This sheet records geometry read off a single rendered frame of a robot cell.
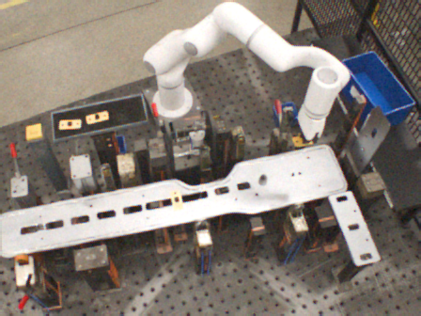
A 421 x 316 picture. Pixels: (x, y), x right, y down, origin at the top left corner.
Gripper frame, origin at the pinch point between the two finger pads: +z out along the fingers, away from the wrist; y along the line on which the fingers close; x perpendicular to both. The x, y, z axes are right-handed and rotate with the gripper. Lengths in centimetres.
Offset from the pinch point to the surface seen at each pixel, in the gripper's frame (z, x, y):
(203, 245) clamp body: 23, -41, 22
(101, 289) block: 53, -83, 20
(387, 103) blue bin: 24, 51, -21
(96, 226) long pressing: 28, -78, 4
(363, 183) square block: 22.3, 23.8, 12.7
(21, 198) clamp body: 24, -106, -13
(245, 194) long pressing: 27.4, -20.2, 3.6
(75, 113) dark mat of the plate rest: 12, -78, -38
